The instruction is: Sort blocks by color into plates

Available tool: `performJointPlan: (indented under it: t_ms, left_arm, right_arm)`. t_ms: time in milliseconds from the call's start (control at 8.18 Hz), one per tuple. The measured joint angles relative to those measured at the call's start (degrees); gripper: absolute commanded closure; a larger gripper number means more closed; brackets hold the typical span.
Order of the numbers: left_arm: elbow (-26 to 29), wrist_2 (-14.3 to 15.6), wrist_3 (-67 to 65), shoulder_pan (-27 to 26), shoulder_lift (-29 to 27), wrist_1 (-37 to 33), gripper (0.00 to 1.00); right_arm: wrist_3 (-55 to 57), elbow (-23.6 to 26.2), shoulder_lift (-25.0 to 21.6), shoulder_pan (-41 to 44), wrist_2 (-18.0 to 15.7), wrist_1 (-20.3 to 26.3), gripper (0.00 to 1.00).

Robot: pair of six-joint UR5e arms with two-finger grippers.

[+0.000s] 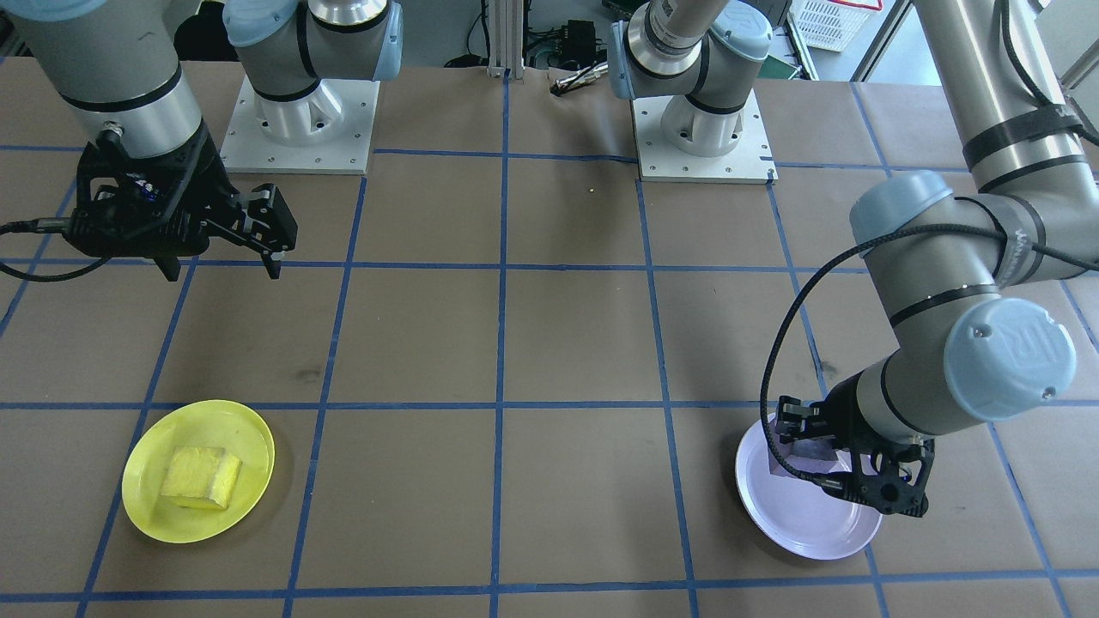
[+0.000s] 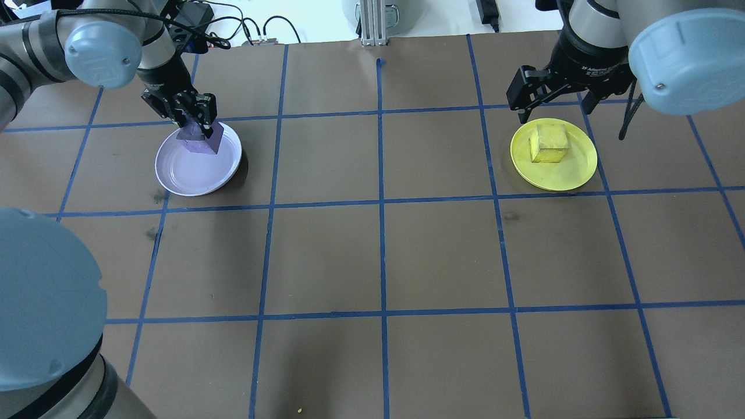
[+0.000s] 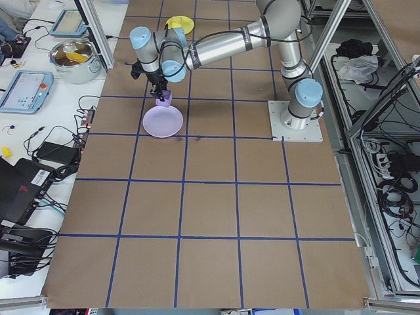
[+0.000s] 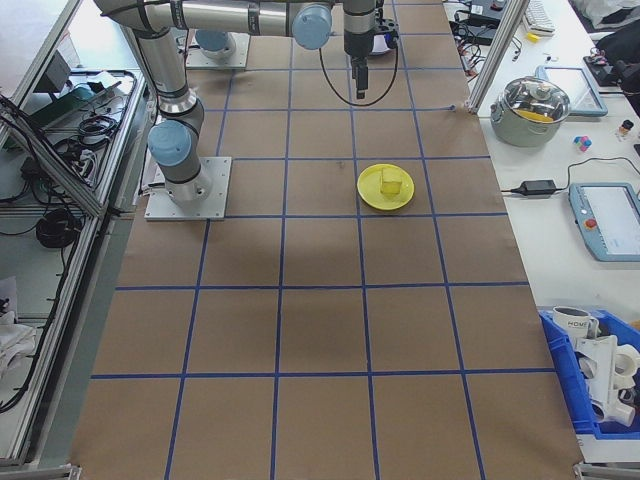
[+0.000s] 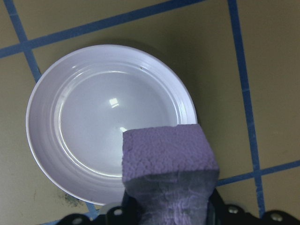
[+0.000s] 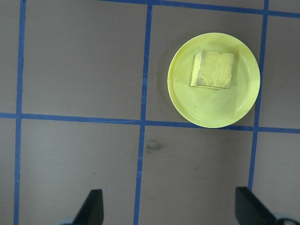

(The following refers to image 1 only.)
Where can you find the purple plastic plate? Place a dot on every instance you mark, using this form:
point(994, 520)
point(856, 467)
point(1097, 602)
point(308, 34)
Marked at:
point(798, 524)

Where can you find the aluminium profile post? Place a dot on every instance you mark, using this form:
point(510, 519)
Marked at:
point(505, 39)

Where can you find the silver metal tool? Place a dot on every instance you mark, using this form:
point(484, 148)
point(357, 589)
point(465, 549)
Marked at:
point(579, 79)

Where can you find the white square base plate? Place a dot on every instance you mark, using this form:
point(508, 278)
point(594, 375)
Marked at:
point(661, 167)
point(343, 159)

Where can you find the purple foam block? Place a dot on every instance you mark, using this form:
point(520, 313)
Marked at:
point(803, 459)

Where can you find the green flat item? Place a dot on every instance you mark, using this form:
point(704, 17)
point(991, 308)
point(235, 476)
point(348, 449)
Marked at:
point(780, 67)

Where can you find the white mesh basket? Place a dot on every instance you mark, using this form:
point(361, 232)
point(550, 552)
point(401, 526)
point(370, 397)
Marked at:
point(828, 21)

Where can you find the yellow plastic plate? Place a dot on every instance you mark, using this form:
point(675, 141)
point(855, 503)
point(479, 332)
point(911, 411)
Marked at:
point(154, 506)

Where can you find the small black box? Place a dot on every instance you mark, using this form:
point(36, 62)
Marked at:
point(579, 39)

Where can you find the aluminium rail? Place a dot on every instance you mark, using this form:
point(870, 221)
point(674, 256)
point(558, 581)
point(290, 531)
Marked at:
point(1086, 73)

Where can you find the yellow foam block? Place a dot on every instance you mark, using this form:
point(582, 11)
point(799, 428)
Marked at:
point(202, 476)

